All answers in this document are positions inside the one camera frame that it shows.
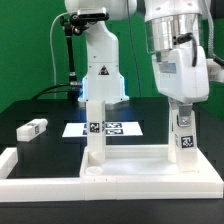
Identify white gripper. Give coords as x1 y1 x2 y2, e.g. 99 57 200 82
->
152 46 209 127

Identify white desk top tray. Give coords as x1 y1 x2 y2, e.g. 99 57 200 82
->
80 145 222 184

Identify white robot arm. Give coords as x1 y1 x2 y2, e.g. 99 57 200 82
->
106 15 224 121

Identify marker tag sheet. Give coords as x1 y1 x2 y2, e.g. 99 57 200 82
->
62 121 143 138

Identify black cables on table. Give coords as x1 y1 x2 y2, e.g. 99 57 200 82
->
31 83 83 101

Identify camera on stand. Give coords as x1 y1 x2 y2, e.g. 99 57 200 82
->
77 8 109 21

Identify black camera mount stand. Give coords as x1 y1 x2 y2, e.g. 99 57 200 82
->
60 16 83 102

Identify grey white cable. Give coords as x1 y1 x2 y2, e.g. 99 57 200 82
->
49 11 78 90

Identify white U-shaped frame fence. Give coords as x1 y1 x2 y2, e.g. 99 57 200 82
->
0 148 224 202

